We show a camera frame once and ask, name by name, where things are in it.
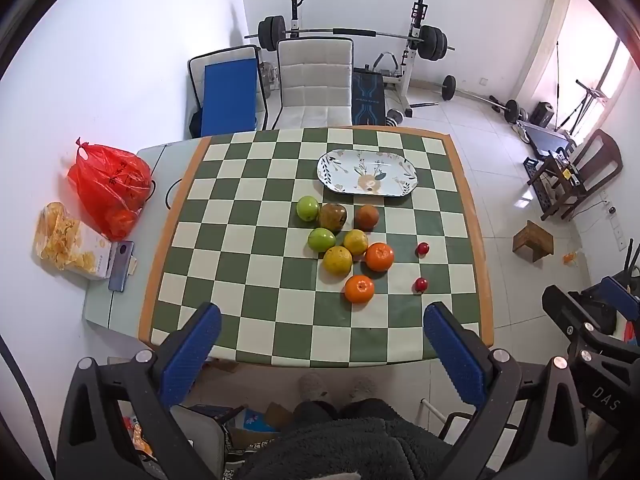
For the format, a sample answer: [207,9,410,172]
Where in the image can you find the black weight bench pad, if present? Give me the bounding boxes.
[351,67,386,126]

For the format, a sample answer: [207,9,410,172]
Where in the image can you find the dark wooden chair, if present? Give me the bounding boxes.
[527,129,624,222]

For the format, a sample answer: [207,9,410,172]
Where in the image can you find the black tripod stand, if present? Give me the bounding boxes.
[552,42,610,137]

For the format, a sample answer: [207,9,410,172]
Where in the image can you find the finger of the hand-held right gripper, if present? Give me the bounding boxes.
[585,275,640,333]
[542,284,599,356]

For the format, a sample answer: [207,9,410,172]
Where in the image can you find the barbell with black weights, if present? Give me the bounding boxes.
[245,15,456,62]

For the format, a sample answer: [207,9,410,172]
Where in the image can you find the floral oval plate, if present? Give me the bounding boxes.
[317,149,420,197]

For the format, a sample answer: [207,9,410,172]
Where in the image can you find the black cable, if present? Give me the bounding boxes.
[150,177,183,211]
[0,335,55,467]

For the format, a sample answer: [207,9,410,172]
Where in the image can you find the green checkered tablecloth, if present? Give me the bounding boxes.
[138,126,495,368]

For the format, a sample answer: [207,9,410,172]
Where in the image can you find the person's dark fleece clothing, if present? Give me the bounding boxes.
[235,399,458,480]

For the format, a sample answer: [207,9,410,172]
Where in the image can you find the yellow chips packet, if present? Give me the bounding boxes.
[34,202,115,281]

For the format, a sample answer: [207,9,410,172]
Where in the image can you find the white barbell rack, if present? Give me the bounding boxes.
[287,0,432,121]

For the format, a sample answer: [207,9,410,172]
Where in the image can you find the red plastic bag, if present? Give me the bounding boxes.
[67,137,153,242]

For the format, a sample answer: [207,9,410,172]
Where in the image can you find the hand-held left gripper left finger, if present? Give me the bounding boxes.
[56,301,223,480]

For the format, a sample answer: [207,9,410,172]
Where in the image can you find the small wooden stool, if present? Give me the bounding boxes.
[512,220,555,263]

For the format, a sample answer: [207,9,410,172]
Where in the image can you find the small barbell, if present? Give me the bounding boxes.
[442,75,521,124]

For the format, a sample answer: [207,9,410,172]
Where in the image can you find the black treadmill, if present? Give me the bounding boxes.
[515,120,577,157]

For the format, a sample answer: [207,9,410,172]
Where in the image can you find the orange tangerine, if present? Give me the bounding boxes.
[365,242,396,273]
[344,274,376,304]

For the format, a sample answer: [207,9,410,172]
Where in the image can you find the small yellow orange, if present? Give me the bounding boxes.
[343,229,369,256]

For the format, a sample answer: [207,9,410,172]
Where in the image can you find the white padded chair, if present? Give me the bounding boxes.
[272,38,355,131]

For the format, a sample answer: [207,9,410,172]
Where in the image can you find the grey slipper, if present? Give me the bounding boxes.
[298,373,328,403]
[348,375,378,404]

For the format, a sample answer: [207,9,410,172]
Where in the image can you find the grey-blue smartphone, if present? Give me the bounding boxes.
[107,241,135,293]

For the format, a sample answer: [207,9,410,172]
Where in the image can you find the large yellow orange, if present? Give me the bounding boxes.
[322,246,354,275]

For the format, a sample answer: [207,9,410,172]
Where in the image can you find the grey seat chair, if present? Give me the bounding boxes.
[172,404,228,480]

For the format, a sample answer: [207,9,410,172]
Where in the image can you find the cardboard box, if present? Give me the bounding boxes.
[227,402,293,448]

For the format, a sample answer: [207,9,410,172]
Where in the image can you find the reddish brown apple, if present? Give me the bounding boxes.
[355,205,381,231]

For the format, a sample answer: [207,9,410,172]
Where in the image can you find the green apple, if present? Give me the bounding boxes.
[296,195,321,222]
[307,228,336,253]

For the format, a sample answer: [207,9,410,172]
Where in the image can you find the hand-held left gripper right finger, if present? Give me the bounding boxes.
[422,301,588,480]

